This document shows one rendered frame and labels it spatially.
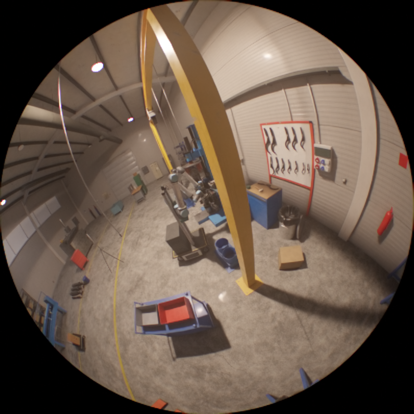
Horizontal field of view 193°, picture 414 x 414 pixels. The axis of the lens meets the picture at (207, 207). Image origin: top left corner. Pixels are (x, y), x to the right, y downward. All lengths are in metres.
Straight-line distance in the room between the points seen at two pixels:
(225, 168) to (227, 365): 2.71
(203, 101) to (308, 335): 3.04
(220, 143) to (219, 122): 0.13
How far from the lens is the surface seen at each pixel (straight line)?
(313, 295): 2.68
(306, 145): 3.01
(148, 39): 2.02
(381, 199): 3.08
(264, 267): 2.67
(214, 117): 0.76
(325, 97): 2.86
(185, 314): 1.76
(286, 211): 2.92
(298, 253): 2.56
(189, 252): 2.90
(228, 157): 0.78
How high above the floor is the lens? 2.41
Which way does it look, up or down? 31 degrees down
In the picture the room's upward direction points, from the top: 22 degrees counter-clockwise
